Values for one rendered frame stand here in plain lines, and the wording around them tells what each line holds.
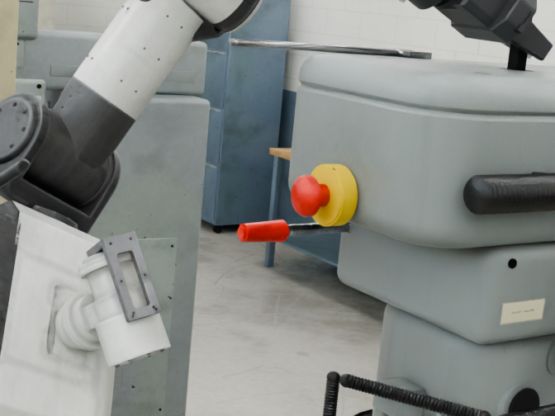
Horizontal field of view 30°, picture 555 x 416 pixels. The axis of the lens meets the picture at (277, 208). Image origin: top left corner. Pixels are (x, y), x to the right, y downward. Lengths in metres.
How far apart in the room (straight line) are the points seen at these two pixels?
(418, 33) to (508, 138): 6.61
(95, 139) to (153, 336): 0.28
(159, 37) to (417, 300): 0.43
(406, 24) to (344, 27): 0.73
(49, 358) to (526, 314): 0.48
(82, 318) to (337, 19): 7.30
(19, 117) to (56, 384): 0.30
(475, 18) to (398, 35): 6.65
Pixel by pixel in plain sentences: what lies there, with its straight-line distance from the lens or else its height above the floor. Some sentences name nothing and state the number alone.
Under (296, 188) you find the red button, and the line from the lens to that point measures 0.98.
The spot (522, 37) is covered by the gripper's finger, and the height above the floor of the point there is 1.92.
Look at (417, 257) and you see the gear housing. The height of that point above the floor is 1.70.
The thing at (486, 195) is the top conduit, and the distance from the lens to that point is 0.90.
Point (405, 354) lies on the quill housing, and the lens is 1.15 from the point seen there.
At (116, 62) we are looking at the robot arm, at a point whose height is 1.85.
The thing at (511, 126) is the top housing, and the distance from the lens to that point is 0.96.
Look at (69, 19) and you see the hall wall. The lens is 10.62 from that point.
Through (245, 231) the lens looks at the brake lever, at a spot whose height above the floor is 1.70.
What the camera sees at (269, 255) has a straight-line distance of 7.65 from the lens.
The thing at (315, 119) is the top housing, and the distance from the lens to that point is 1.04.
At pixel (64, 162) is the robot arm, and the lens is 1.20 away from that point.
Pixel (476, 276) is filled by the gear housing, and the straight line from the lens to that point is 1.01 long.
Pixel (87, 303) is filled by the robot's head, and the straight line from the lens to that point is 1.10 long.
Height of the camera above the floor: 1.94
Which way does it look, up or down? 11 degrees down
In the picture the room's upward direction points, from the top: 5 degrees clockwise
